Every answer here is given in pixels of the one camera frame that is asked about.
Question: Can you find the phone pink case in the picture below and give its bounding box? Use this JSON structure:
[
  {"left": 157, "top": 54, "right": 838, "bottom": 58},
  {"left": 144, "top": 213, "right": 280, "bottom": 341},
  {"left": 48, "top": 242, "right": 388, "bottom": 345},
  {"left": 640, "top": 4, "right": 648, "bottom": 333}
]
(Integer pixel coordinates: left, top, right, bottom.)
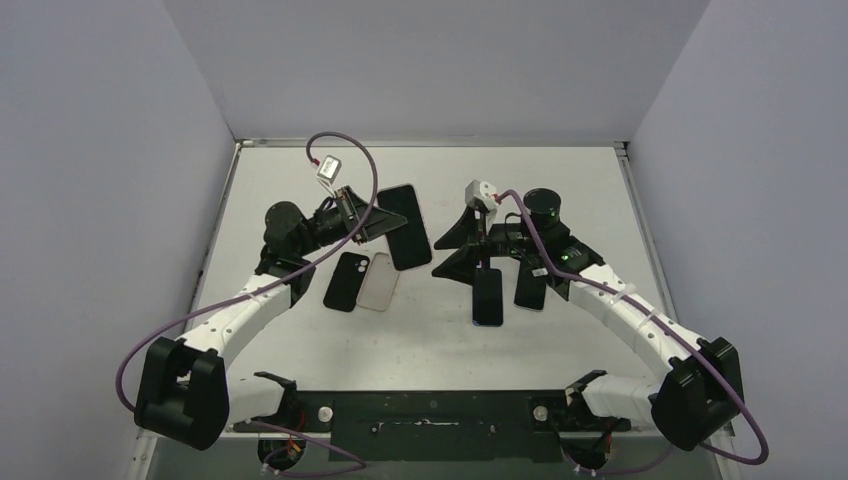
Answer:
[
  {"left": 377, "top": 184, "right": 432, "bottom": 271},
  {"left": 356, "top": 252, "right": 399, "bottom": 312}
]

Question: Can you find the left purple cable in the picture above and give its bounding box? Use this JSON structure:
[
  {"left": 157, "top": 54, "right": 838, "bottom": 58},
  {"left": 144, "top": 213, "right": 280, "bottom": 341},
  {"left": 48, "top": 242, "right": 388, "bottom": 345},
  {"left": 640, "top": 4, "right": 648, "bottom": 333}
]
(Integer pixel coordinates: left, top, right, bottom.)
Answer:
[{"left": 115, "top": 131, "right": 380, "bottom": 478}]

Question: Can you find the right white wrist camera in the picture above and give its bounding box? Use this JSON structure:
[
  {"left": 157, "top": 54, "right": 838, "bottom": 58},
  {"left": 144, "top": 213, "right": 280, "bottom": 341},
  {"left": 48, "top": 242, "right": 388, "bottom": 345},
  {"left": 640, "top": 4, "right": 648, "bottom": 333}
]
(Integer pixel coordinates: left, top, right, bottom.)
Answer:
[{"left": 464, "top": 180, "right": 499, "bottom": 216}]

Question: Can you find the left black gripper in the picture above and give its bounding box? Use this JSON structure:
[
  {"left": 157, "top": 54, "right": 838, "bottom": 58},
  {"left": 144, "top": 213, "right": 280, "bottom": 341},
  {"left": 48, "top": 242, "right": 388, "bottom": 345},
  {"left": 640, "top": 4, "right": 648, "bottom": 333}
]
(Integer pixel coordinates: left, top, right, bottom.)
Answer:
[{"left": 297, "top": 186, "right": 408, "bottom": 257}]

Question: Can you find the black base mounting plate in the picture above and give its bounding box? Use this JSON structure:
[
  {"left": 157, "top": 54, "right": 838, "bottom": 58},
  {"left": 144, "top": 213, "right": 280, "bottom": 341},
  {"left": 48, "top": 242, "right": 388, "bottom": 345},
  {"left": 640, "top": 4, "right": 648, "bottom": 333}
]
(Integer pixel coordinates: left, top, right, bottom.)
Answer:
[{"left": 267, "top": 390, "right": 632, "bottom": 463}]

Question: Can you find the black phone case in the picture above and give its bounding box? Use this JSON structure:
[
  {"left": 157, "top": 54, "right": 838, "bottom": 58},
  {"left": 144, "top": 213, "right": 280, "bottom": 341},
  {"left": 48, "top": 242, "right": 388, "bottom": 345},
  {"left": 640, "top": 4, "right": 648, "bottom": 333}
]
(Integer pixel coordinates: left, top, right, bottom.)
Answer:
[{"left": 323, "top": 252, "right": 370, "bottom": 313}]

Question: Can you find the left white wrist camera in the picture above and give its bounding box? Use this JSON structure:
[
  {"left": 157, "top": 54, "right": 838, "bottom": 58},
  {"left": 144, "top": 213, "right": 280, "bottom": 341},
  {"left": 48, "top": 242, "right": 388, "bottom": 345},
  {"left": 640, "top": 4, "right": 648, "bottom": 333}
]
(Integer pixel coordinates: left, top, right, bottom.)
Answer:
[{"left": 315, "top": 155, "right": 342, "bottom": 197}]

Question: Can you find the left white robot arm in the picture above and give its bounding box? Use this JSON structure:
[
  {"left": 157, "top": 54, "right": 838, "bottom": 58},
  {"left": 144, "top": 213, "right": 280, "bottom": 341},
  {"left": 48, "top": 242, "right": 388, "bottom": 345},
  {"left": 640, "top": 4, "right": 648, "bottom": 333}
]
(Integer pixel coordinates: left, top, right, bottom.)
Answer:
[{"left": 133, "top": 186, "right": 408, "bottom": 450}]

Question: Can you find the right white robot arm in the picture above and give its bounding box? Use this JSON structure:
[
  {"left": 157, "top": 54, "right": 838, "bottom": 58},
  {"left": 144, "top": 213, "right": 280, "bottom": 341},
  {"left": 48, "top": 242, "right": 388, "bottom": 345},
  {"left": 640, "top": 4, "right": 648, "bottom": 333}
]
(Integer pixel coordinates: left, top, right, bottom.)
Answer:
[{"left": 432, "top": 181, "right": 744, "bottom": 451}]

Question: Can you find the white-edged black phone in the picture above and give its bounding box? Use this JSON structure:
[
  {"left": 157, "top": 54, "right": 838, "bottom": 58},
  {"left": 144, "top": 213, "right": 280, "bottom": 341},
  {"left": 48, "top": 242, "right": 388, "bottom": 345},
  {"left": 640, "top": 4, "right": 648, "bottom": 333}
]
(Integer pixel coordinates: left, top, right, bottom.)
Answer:
[{"left": 513, "top": 268, "right": 547, "bottom": 311}]

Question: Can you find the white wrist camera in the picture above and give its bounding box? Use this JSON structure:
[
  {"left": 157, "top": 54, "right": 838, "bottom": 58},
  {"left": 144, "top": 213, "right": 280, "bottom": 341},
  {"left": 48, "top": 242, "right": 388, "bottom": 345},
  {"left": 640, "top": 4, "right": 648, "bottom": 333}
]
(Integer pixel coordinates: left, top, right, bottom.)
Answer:
[
  {"left": 315, "top": 155, "right": 342, "bottom": 197},
  {"left": 464, "top": 180, "right": 499, "bottom": 216}
]

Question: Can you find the blue-edged black phone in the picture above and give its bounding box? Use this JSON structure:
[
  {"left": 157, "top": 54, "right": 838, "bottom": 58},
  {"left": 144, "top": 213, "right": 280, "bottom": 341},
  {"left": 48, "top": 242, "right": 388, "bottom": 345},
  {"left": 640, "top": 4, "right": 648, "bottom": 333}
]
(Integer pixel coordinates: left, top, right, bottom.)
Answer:
[{"left": 472, "top": 268, "right": 504, "bottom": 327}]

